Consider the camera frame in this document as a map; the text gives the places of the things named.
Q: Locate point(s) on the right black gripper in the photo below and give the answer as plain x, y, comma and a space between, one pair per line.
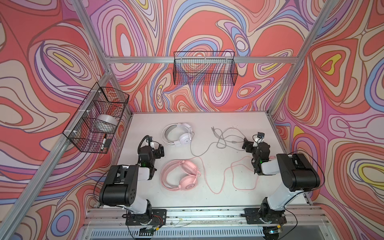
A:
249, 145

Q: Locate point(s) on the pink headphones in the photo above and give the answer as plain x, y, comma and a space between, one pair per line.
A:
179, 175

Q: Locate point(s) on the white headphones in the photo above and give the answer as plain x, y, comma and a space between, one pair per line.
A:
178, 134

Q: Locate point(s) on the marker pen in basket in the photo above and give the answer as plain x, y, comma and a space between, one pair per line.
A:
103, 142

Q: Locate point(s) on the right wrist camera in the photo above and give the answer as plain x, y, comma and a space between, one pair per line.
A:
260, 135

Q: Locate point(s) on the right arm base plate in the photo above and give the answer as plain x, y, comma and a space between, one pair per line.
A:
257, 216

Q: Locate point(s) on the grey tape roll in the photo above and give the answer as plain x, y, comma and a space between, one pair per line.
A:
105, 124

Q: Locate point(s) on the black wire basket left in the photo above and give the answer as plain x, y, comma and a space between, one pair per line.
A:
100, 100

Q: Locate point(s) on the black wire basket back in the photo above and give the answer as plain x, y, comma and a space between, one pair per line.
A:
205, 68

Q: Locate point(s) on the black wire basket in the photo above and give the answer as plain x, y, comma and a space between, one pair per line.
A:
205, 68
100, 100

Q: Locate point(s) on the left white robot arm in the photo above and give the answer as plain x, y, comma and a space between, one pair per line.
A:
120, 188

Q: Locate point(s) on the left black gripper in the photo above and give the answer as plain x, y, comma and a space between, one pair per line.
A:
157, 151

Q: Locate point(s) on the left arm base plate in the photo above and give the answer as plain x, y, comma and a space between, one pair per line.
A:
154, 218

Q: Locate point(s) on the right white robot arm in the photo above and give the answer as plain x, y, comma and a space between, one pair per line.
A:
298, 176

